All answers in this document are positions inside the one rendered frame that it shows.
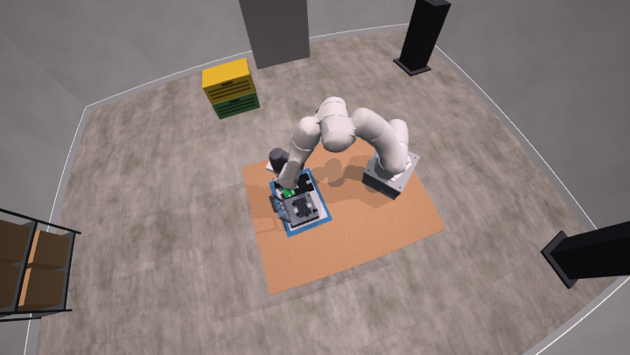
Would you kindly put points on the green circuit board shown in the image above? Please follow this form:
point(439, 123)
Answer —
point(288, 193)

